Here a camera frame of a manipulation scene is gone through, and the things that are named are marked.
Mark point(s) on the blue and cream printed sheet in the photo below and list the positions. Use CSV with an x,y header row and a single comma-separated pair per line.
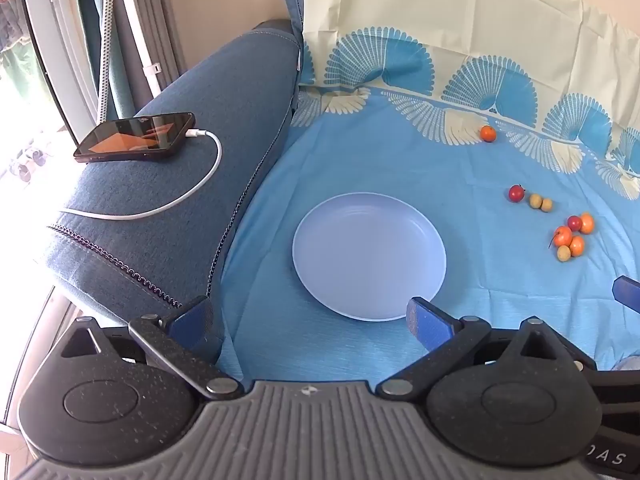
x,y
400,160

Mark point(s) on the grey pleated curtain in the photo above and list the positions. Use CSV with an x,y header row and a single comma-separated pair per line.
x,y
162,10

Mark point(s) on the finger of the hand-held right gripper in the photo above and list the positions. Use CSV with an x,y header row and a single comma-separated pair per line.
x,y
627,291

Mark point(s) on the blue sofa armrest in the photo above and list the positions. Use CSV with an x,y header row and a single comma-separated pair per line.
x,y
165,210

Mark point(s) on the tan longan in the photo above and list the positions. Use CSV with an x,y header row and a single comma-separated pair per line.
x,y
563,253
546,205
535,201

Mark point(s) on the red cherry tomato with stem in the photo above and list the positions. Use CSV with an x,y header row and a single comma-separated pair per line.
x,y
516,193

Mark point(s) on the black smartphone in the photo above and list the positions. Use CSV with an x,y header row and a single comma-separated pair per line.
x,y
135,137

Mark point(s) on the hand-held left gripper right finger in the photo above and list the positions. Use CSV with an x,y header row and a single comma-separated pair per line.
x,y
425,322

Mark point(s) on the teal curtain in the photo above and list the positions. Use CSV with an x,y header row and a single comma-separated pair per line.
x,y
120,60

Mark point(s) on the pale blue round plate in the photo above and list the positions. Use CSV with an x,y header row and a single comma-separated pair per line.
x,y
365,255

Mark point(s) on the white pipe with clamp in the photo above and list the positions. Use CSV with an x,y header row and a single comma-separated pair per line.
x,y
140,35

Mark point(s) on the white dotted pole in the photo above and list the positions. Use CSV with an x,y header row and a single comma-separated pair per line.
x,y
105,35

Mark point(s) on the small orange with dark slit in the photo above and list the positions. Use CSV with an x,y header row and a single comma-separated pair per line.
x,y
562,235

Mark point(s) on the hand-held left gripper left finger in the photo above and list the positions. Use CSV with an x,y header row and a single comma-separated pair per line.
x,y
192,322

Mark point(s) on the white window frame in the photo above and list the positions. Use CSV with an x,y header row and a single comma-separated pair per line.
x,y
50,35

